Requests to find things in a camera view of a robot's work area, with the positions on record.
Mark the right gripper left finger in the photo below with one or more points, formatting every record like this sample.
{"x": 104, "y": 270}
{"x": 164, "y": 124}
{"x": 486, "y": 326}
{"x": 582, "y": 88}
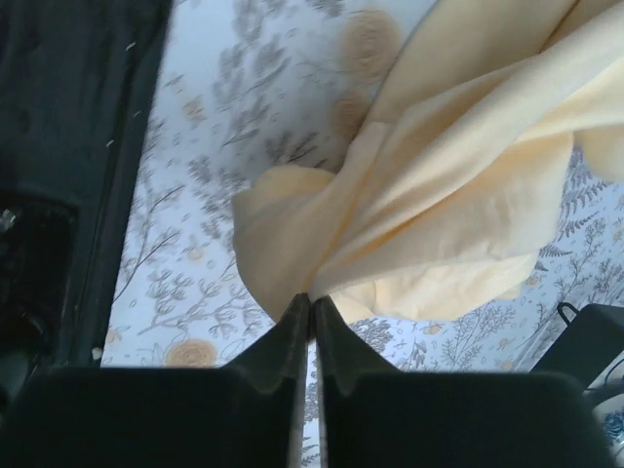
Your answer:
{"x": 280, "y": 355}

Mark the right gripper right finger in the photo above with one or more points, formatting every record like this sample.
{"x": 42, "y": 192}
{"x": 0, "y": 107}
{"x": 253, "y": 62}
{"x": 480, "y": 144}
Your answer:
{"x": 344, "y": 357}

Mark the pale yellow t shirt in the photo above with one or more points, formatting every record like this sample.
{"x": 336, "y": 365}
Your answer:
{"x": 454, "y": 183}

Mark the floral table mat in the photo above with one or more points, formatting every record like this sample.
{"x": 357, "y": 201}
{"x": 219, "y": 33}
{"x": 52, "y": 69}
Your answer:
{"x": 246, "y": 85}

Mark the blue patterned white bowl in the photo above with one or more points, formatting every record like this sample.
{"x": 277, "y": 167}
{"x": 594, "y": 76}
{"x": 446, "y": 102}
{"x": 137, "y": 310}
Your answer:
{"x": 610, "y": 416}

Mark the black wire dish rack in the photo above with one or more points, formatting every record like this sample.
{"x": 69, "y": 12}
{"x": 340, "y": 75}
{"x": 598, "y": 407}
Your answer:
{"x": 588, "y": 347}

